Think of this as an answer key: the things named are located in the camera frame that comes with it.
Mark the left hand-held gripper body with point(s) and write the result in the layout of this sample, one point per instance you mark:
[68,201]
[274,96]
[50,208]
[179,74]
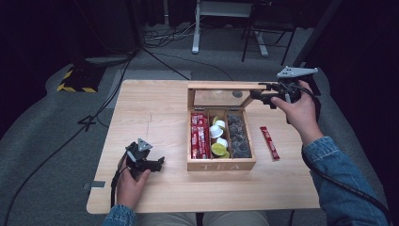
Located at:
[138,157]

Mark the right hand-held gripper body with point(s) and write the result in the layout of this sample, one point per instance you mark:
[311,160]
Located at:
[290,89]

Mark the single red stick sachet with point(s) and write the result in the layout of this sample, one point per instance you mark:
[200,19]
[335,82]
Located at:
[269,142]

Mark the wooden tea box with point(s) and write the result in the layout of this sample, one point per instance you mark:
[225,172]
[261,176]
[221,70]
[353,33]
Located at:
[219,164]

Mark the person's right hand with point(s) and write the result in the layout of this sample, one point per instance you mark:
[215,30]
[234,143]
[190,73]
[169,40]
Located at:
[302,117]

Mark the person's left hand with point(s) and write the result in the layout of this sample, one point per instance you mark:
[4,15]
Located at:
[130,190]

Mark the stack of red stick packets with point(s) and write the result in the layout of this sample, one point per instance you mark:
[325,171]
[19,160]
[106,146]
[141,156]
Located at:
[199,138]

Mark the pile of dark tea bags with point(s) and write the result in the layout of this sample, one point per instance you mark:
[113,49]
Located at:
[239,136]

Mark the person's left leg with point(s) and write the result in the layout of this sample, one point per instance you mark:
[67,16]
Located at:
[166,220]

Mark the person's leg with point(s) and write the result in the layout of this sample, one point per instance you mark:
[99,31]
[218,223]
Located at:
[235,219]
[166,220]

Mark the small white creamer cup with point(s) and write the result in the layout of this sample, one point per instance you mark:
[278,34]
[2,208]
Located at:
[222,142]
[220,124]

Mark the yellow-green capsule cup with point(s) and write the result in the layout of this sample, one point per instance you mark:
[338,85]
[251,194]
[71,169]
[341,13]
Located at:
[226,154]
[215,119]
[218,149]

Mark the black tape cross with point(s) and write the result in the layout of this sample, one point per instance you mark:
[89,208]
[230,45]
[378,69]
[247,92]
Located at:
[87,122]

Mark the dark slanted stand pole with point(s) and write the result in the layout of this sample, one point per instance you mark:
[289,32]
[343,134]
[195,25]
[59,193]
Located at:
[316,31]

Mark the black chair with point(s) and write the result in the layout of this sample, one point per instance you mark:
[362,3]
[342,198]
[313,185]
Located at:
[269,22]

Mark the person's right leg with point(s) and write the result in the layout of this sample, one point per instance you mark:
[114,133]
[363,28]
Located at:
[235,219]

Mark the grey table bracket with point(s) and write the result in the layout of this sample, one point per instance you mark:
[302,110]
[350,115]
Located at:
[95,185]

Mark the white desk frame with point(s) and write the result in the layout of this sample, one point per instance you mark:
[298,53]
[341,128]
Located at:
[196,28]

